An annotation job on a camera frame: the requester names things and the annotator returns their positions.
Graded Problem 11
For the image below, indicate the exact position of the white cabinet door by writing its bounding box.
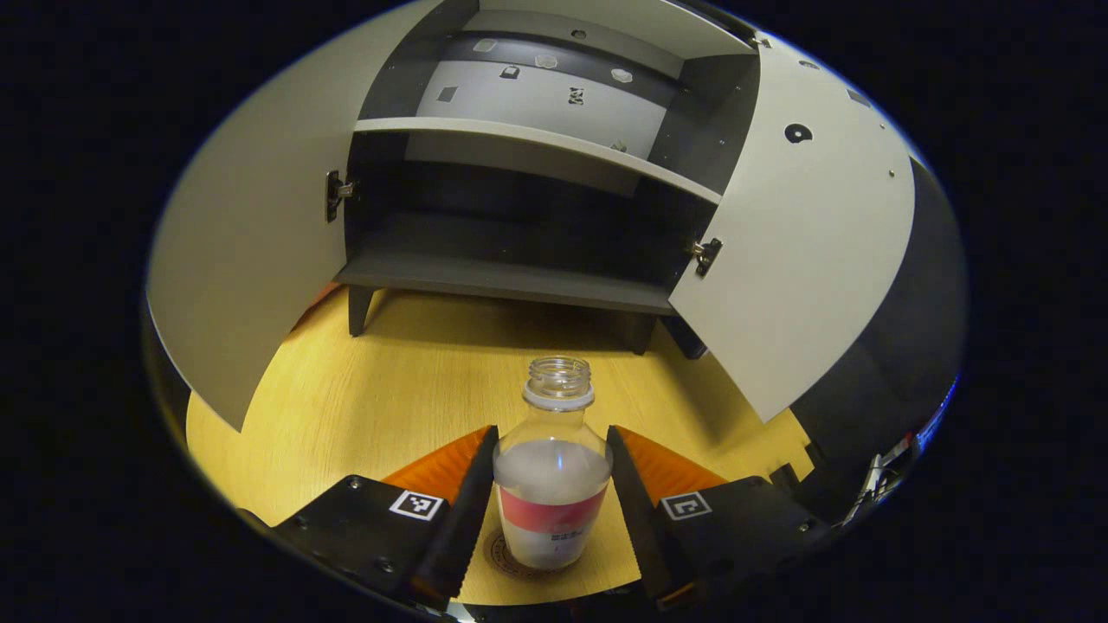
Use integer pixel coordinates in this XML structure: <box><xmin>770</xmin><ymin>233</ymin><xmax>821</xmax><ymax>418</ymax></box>
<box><xmin>668</xmin><ymin>33</ymin><xmax>917</xmax><ymax>423</ymax></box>
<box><xmin>145</xmin><ymin>0</ymin><xmax>447</xmax><ymax>432</ymax></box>

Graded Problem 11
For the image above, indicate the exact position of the metal door hinge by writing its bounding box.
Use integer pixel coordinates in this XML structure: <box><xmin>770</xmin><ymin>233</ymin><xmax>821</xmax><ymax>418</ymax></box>
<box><xmin>325</xmin><ymin>170</ymin><xmax>358</xmax><ymax>223</ymax></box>
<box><xmin>690</xmin><ymin>238</ymin><xmax>724</xmax><ymax>279</ymax></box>

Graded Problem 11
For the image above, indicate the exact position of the white cabinet shelf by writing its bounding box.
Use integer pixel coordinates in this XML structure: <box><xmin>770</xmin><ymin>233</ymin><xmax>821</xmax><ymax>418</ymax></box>
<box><xmin>353</xmin><ymin>117</ymin><xmax>724</xmax><ymax>206</ymax></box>

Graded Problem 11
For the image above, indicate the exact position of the clear bottle red label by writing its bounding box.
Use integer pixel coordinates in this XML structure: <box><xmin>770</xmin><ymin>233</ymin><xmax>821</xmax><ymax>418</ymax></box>
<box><xmin>492</xmin><ymin>356</ymin><xmax>615</xmax><ymax>572</ymax></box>

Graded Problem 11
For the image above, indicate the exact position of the white and grey cabinet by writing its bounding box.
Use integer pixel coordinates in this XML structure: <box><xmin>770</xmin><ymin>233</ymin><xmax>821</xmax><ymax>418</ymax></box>
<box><xmin>333</xmin><ymin>0</ymin><xmax>764</xmax><ymax>357</ymax></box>

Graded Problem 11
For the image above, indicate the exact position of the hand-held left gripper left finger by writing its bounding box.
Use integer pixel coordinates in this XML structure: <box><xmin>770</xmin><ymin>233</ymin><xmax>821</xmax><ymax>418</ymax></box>
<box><xmin>273</xmin><ymin>424</ymin><xmax>500</xmax><ymax>612</ymax></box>

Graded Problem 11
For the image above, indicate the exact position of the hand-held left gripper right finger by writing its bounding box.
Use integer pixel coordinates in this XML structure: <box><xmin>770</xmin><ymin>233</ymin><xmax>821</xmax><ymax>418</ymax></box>
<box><xmin>606</xmin><ymin>424</ymin><xmax>837</xmax><ymax>612</ymax></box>

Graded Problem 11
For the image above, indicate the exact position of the round brown coaster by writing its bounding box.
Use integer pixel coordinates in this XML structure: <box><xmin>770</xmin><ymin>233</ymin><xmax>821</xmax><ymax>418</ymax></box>
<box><xmin>483</xmin><ymin>528</ymin><xmax>600</xmax><ymax>581</ymax></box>

